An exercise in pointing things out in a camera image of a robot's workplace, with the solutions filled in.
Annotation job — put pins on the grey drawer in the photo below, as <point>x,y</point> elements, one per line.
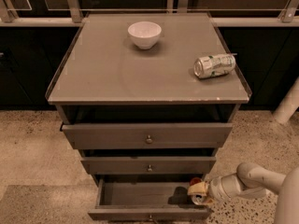
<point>146,135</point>
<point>148,198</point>
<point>147,165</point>

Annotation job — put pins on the grey drawer cabinet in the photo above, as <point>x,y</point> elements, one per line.
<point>106,78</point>

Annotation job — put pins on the middle grey drawer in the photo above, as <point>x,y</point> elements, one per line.
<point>147,165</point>

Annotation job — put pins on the metal railing frame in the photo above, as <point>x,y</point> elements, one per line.
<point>223,12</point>

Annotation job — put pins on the bottom grey drawer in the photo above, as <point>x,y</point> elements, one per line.
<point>148,198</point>

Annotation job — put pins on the top grey drawer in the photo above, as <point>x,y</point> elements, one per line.
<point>146,135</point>

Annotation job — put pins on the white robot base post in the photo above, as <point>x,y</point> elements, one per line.
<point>288,105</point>

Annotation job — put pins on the white ceramic bowl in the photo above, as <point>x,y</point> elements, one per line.
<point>144,34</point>

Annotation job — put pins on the red coke can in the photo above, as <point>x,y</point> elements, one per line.
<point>197,199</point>

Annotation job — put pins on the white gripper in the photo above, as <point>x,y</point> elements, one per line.
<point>219,188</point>

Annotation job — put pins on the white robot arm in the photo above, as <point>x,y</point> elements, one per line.
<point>252,181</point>

